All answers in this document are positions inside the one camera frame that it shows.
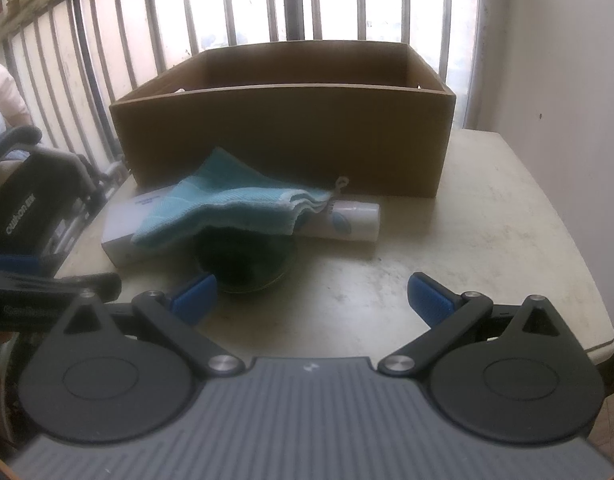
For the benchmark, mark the light blue towel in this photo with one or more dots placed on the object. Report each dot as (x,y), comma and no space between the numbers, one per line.
(217,200)

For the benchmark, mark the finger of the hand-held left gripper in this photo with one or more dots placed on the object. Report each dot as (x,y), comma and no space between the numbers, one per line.
(12,263)
(47,285)

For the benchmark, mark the brown cardboard box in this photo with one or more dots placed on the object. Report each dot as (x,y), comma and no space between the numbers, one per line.
(287,135)

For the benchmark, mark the pale pink pillow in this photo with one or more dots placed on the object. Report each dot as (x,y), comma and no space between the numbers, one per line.
(2,90)

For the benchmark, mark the round green tin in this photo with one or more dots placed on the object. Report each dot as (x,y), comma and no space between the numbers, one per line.
(242,266)

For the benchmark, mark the white rectangular box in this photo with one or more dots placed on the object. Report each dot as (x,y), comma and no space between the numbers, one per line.
(121,241)

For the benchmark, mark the white cream tube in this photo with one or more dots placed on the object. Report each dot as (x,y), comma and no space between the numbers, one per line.
(359,220)

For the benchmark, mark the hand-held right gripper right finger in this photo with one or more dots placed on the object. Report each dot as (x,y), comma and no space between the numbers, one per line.
(429,298)

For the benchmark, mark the black folding wheelchair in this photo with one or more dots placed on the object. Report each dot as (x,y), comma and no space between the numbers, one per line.
(32,195)

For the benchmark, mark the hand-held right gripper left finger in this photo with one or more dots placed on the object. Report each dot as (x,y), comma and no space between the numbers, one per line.
(194,296)

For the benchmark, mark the metal window railing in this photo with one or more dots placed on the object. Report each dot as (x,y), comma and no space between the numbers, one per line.
(296,0)

